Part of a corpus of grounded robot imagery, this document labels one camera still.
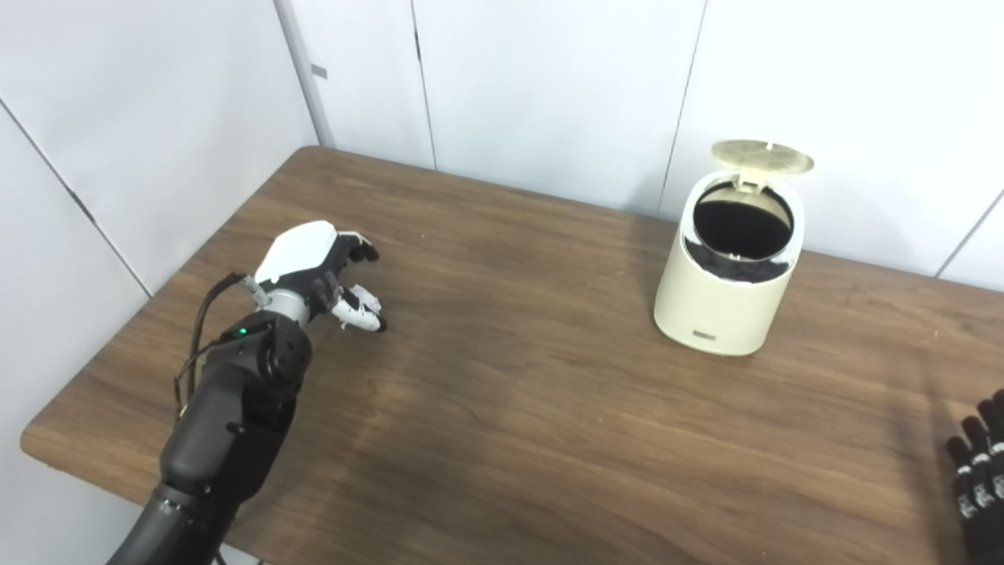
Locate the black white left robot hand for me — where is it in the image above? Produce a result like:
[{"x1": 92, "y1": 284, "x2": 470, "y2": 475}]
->
[{"x1": 253, "y1": 221, "x2": 389, "y2": 334}]

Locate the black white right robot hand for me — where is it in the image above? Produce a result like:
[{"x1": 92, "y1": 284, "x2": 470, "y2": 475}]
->
[{"x1": 945, "y1": 390, "x2": 1004, "y2": 565}]

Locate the round cream bin lid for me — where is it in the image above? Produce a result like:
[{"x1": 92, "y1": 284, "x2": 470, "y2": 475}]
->
[{"x1": 711, "y1": 140, "x2": 815, "y2": 189}]

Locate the cream-colored bin body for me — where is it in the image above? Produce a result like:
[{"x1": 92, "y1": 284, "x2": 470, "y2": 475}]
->
[{"x1": 653, "y1": 169, "x2": 806, "y2": 357}]

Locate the black bin liner bag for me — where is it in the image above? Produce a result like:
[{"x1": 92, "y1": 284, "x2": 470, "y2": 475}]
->
[{"x1": 684, "y1": 182, "x2": 795, "y2": 282}]

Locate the grey wall corner post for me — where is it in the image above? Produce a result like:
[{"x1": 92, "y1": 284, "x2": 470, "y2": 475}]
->
[{"x1": 273, "y1": 0, "x2": 336, "y2": 150}]

